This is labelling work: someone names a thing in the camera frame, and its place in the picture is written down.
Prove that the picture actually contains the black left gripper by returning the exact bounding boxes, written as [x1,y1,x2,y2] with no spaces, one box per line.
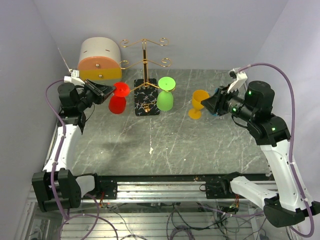
[76,78,116,111]

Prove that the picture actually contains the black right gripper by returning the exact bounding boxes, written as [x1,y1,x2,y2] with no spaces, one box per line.
[201,83,256,123]

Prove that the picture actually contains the blue plastic wine glass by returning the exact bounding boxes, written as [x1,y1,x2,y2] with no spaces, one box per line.
[210,88,221,116]

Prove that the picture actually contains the orange plastic wine glass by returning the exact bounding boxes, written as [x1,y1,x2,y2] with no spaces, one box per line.
[188,89,210,120]

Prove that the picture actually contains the red plastic wine glass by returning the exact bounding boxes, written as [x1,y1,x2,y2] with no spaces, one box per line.
[108,81,131,114]

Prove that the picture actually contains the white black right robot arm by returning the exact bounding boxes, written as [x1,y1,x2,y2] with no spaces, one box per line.
[201,81,320,228]

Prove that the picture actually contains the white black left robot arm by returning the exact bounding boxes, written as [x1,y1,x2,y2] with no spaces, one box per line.
[31,80,116,215]

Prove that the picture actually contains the green plastic wine glass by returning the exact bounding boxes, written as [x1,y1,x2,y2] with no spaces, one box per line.
[156,76,176,112]

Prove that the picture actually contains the round white drawer cabinet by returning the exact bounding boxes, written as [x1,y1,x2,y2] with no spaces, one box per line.
[77,37,122,86]

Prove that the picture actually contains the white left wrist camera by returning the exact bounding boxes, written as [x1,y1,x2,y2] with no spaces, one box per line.
[63,69,85,87]

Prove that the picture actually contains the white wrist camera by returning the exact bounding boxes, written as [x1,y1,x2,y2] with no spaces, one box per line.
[63,69,85,87]
[227,68,248,94]

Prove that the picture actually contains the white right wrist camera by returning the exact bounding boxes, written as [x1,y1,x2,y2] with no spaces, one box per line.
[227,68,248,94]

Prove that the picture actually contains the gold wire glass rack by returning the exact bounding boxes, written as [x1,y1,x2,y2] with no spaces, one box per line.
[119,37,172,117]

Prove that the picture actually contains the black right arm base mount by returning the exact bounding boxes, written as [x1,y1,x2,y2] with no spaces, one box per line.
[199,172,244,199]

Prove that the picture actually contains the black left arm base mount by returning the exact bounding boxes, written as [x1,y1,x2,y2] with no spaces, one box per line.
[89,175,118,200]

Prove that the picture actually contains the aluminium rail frame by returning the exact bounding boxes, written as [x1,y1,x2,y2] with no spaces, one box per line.
[16,181,296,240]

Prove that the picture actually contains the loose cables under frame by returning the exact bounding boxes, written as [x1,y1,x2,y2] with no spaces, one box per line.
[99,201,276,240]

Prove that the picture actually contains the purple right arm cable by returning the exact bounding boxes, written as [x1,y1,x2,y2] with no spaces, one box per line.
[239,62,316,238]

